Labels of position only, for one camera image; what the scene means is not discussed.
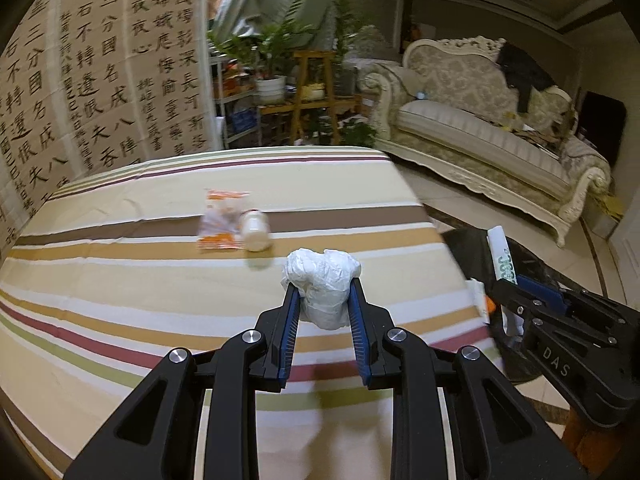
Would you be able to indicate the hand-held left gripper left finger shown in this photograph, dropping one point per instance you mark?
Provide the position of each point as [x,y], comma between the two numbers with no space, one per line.
[287,340]

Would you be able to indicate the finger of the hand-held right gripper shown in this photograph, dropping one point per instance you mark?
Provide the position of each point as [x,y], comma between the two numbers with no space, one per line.
[540,290]
[515,302]

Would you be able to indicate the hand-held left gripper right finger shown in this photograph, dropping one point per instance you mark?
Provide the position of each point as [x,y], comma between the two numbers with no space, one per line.
[361,340]

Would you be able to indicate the white packet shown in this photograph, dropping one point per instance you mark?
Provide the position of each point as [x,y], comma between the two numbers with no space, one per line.
[477,300]

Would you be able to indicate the white green-print toothpaste tube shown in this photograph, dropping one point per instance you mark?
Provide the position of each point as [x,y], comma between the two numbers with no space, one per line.
[502,255]

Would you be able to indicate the black bag trash bin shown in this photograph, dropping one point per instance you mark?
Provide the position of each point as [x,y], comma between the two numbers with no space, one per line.
[467,255]

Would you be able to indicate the white plastic bag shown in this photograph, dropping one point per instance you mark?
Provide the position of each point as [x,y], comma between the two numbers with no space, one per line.
[320,280]

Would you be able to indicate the crumpled orange wrapper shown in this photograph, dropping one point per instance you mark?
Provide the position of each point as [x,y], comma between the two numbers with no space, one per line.
[491,305]

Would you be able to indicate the small white bottle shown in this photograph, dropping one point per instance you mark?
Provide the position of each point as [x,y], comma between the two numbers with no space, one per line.
[256,232]

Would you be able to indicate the orange white wrapper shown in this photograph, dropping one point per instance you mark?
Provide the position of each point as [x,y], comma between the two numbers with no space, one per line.
[215,220]

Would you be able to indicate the papers clutter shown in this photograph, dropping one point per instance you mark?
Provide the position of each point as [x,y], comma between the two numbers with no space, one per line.
[540,132]

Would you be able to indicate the striped tablecloth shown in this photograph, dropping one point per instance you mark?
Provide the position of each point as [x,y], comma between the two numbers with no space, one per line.
[125,285]

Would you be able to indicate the cream ornate sofa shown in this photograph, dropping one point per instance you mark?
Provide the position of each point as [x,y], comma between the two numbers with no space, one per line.
[475,130]

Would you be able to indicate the dark rectangular panel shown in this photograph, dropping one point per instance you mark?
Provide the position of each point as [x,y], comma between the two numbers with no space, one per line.
[602,125]

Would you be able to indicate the low green plant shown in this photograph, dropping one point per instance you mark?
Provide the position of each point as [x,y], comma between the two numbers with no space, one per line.
[352,132]

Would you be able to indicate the black clothing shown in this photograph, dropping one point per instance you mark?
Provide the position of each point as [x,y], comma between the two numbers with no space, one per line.
[525,70]

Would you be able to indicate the blue crate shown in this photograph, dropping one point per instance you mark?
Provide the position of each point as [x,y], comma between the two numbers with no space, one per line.
[242,121]

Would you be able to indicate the wooden plant stand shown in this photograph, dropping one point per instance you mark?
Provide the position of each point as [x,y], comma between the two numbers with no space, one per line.
[280,108]

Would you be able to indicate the yellow bowl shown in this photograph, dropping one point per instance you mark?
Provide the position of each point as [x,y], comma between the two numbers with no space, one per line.
[312,93]

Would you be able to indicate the white metal rack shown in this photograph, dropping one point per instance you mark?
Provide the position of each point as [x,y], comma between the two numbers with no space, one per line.
[220,100]

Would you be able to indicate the potted plant white pot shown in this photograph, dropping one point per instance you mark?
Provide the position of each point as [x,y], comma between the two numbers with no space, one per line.
[271,90]

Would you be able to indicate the wooden stool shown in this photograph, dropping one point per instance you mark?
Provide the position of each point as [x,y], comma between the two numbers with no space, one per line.
[315,70]

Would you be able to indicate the calligraphy folding screen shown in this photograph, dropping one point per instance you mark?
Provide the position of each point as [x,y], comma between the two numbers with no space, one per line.
[100,60]

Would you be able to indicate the grey curtain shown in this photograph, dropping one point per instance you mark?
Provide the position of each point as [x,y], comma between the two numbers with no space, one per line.
[260,0]

